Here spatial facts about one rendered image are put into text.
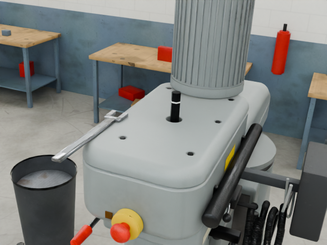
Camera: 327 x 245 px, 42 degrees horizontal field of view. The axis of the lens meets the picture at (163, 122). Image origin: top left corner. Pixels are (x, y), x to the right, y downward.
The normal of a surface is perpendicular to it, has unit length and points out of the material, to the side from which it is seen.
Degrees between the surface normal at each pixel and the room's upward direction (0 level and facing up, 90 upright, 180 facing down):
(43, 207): 94
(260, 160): 0
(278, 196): 0
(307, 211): 90
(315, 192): 90
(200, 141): 0
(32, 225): 94
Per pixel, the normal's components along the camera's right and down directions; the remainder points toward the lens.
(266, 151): 0.05, -0.91
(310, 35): -0.38, 0.36
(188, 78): -0.59, 0.31
